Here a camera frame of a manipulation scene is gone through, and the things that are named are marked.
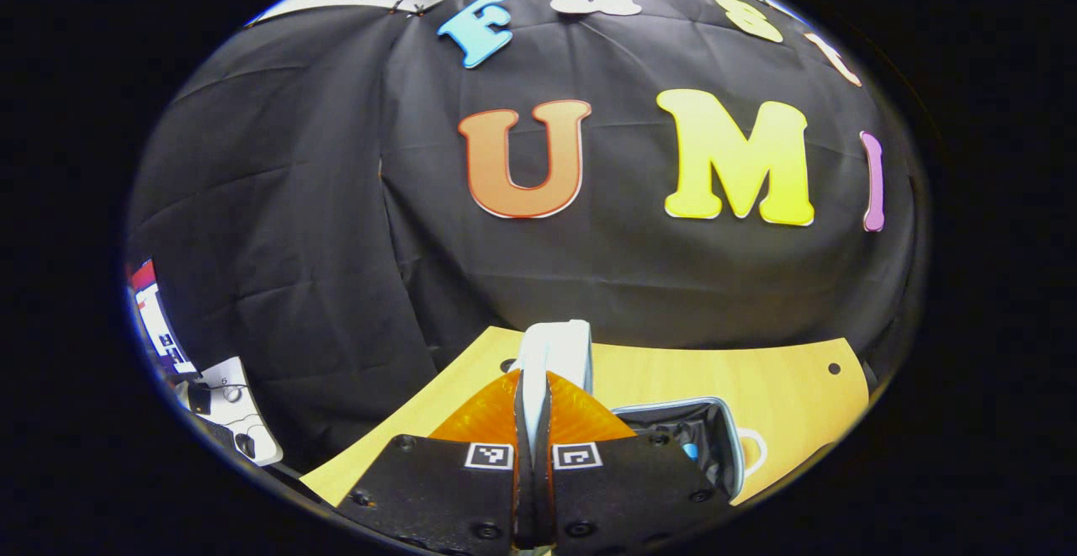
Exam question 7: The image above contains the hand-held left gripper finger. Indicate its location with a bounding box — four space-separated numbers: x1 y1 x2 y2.
533 369 735 555
335 369 527 556

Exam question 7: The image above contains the red white blue sign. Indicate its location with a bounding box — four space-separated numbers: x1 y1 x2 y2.
126 257 200 376

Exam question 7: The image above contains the black backdrop cloth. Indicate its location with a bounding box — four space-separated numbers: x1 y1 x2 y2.
126 0 922 473

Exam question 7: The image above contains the white device with black parts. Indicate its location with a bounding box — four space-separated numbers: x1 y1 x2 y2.
172 357 284 467

